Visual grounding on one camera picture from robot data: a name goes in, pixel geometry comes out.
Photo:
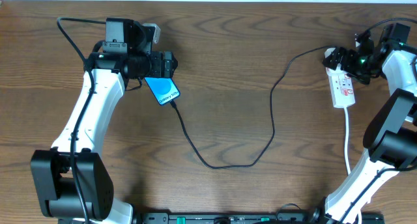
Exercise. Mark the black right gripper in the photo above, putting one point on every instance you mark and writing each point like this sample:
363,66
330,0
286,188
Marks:
339,58

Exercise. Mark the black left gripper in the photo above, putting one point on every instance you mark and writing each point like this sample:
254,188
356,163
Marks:
167,64

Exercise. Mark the blue Samsung Galaxy smartphone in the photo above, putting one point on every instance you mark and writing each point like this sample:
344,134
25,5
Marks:
163,89

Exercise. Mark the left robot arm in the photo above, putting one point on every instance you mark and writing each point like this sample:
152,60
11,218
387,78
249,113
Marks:
71,181

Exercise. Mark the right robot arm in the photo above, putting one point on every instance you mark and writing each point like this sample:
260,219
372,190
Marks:
389,148

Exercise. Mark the white USB charger plug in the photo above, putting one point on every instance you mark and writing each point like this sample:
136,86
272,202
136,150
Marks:
329,53

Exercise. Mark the white power strip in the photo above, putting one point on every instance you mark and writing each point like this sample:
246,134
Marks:
341,88

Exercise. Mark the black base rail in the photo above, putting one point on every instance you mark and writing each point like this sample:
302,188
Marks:
284,216

